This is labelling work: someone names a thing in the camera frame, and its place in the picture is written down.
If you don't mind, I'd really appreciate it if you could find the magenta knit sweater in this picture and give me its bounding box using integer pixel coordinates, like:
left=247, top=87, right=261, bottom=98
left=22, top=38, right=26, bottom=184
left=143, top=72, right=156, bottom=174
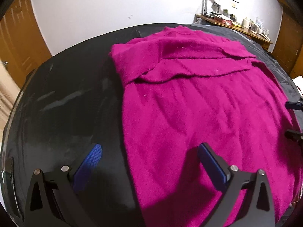
left=110, top=26, right=302, bottom=226

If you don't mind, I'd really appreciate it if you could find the brown wooden wardrobe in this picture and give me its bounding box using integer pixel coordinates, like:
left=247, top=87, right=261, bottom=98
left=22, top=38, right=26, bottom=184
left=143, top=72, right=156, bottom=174
left=272, top=0, right=302, bottom=79

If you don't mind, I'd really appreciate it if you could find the wooden desk with clutter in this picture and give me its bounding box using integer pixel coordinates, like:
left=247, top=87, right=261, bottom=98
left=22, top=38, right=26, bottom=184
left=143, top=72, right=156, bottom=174
left=194, top=14, right=272, bottom=51

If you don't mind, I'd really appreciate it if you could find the dark grey bed sheet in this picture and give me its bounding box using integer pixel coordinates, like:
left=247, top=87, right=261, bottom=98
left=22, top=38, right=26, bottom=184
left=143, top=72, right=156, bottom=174
left=1, top=24, right=302, bottom=226

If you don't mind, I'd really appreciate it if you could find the beige curtain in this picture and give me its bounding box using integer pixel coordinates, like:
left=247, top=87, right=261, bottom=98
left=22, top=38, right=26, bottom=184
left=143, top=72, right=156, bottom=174
left=0, top=62, right=21, bottom=128

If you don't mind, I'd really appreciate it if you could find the brown wooden door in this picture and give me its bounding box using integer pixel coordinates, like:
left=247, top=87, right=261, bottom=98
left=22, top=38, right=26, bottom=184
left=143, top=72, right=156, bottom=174
left=1, top=0, right=51, bottom=87

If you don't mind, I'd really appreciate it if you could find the metal frame on desk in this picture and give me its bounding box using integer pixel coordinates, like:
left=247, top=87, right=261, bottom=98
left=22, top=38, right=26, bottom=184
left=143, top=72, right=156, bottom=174
left=201, top=0, right=240, bottom=16

